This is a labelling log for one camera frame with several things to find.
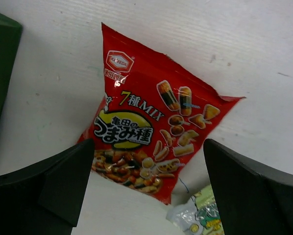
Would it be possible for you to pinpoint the red snack packet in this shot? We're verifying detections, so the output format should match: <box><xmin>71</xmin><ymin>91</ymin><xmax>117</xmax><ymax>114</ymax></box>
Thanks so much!
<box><xmin>80</xmin><ymin>24</ymin><xmax>240</xmax><ymax>204</ymax></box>

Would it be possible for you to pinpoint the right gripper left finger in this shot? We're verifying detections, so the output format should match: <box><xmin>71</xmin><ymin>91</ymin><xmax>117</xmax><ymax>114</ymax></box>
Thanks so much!
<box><xmin>0</xmin><ymin>139</ymin><xmax>95</xmax><ymax>235</ymax></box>

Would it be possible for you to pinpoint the small green snack packet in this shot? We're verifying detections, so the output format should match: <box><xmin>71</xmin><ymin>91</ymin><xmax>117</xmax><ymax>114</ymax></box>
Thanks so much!
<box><xmin>166</xmin><ymin>185</ymin><xmax>224</xmax><ymax>235</ymax></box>

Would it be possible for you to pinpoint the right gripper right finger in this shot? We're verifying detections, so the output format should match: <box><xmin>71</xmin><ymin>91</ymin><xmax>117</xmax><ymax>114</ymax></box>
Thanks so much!
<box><xmin>203</xmin><ymin>139</ymin><xmax>293</xmax><ymax>235</ymax></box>

